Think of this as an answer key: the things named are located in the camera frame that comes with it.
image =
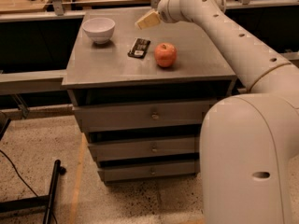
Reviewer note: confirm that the red apple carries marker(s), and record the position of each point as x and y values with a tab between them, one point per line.
165	54

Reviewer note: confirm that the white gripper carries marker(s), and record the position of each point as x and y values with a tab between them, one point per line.
165	12

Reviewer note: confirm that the white ceramic bowl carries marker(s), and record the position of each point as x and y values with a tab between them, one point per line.
99	30

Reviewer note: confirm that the bottom grey drawer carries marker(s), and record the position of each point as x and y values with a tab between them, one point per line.
149	170

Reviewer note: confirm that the top grey drawer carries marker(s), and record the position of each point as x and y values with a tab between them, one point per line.
116	117

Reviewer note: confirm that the black metal stand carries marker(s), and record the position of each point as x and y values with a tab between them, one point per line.
46	202

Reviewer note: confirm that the middle grey drawer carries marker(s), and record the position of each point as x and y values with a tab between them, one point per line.
143	148

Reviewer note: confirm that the grey drawer cabinet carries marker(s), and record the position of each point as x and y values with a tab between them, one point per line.
140	99

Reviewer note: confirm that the black snack bar wrapper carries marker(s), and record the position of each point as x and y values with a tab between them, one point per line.
139	48

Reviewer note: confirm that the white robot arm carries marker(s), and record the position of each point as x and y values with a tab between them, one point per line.
246	140

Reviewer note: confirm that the grey metal railing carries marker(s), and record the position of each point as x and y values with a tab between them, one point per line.
31	81

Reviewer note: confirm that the grey drawer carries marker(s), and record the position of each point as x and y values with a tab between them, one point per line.
143	148
149	170
116	117

